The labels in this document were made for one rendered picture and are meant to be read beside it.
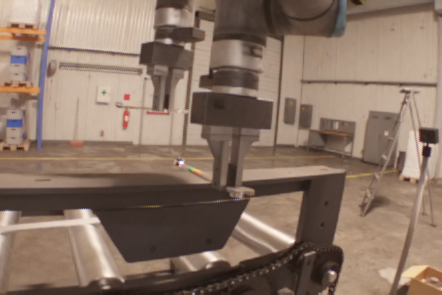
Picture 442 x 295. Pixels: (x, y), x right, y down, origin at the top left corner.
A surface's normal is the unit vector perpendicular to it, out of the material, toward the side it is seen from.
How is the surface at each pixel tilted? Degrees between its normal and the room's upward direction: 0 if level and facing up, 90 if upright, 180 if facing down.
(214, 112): 90
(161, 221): 90
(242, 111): 90
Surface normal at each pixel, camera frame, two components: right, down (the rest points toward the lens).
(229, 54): -0.34, 0.08
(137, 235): 0.53, 0.15
